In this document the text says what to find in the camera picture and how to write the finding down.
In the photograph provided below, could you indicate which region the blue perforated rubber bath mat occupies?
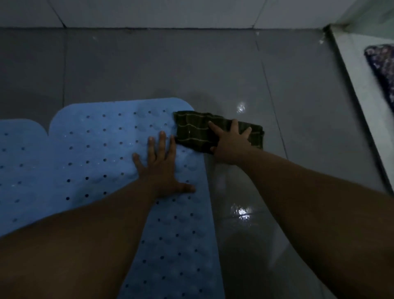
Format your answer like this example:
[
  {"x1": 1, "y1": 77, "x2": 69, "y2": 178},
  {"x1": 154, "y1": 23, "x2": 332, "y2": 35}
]
[{"x1": 0, "y1": 97, "x2": 226, "y2": 299}]

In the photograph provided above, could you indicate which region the person's left forearm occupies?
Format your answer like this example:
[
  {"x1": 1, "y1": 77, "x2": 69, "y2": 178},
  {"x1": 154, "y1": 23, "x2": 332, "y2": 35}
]
[{"x1": 0, "y1": 179, "x2": 157, "y2": 299}]

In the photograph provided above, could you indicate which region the dark floral patterned mat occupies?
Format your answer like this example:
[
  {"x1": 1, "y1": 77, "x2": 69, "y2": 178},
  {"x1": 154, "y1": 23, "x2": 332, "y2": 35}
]
[{"x1": 364, "y1": 44, "x2": 394, "y2": 112}]

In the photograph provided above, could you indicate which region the dark green striped cloth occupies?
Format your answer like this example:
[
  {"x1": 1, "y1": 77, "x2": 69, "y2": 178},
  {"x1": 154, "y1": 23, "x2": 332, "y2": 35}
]
[{"x1": 173, "y1": 110, "x2": 265, "y2": 154}]

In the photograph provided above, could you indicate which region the person's right hand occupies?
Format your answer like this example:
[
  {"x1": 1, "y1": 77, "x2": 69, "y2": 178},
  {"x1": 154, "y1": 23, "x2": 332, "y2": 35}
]
[{"x1": 207, "y1": 119, "x2": 252, "y2": 166}]

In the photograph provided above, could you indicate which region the person's right forearm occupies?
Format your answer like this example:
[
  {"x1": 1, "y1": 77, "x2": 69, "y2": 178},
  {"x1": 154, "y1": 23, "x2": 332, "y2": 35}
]
[{"x1": 237, "y1": 148, "x2": 394, "y2": 299}]

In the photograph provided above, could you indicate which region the person's left hand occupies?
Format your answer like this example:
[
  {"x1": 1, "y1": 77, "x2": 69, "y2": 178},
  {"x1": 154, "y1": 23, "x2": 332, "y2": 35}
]
[{"x1": 132, "y1": 131, "x2": 196, "y2": 202}]

